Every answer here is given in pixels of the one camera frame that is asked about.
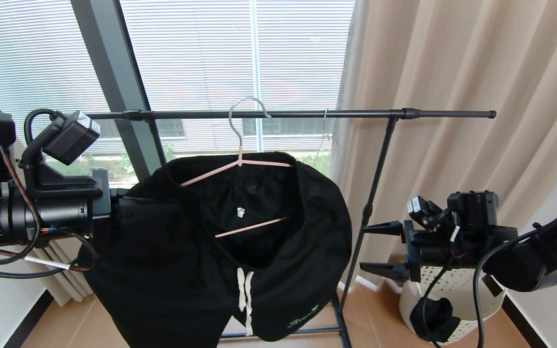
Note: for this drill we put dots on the pink clothes hanger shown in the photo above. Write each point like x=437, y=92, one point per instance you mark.
x=324, y=123
x=249, y=227

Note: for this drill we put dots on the black clothes rack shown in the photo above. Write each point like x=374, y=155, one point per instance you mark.
x=307, y=114

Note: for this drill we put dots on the black shorts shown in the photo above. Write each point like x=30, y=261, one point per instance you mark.
x=162, y=270

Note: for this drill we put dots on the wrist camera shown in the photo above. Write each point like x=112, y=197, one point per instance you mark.
x=70, y=135
x=421, y=208

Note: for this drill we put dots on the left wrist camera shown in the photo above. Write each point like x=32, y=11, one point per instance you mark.
x=70, y=135

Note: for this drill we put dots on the heap of black clothes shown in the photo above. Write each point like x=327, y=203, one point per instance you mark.
x=433, y=319

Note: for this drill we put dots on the window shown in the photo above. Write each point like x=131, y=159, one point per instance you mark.
x=201, y=58

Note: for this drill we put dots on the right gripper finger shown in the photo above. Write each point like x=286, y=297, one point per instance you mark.
x=389, y=271
x=387, y=228

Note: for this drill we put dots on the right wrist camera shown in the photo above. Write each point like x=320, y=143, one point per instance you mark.
x=421, y=208

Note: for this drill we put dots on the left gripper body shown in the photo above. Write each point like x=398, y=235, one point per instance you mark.
x=56, y=217

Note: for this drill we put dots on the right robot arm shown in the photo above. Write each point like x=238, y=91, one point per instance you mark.
x=525, y=261

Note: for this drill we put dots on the white laundry basket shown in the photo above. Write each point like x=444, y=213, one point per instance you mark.
x=462, y=285

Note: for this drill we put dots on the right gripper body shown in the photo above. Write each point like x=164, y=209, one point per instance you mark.
x=433, y=246

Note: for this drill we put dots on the beige curtain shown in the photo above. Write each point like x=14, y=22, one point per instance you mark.
x=476, y=58
x=65, y=285

